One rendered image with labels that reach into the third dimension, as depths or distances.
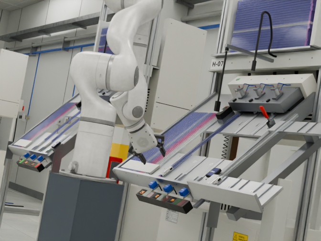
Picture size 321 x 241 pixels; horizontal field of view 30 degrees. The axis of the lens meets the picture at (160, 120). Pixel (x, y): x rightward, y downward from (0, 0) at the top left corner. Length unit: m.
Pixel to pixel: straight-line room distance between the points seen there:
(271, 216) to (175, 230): 0.90
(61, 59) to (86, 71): 6.69
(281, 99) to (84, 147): 0.97
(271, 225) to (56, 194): 0.73
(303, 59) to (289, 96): 0.20
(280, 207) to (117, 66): 0.73
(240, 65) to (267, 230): 1.11
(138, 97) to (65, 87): 6.05
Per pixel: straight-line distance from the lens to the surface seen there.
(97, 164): 1.96
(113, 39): 2.09
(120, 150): 5.68
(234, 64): 3.02
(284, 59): 2.77
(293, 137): 2.86
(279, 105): 2.56
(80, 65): 2.00
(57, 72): 8.72
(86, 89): 1.99
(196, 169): 2.46
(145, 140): 2.45
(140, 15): 2.20
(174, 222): 2.92
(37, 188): 8.64
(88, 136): 1.96
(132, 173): 2.68
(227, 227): 2.62
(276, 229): 2.10
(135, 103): 2.33
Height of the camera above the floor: 0.80
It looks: 4 degrees up
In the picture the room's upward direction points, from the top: 10 degrees clockwise
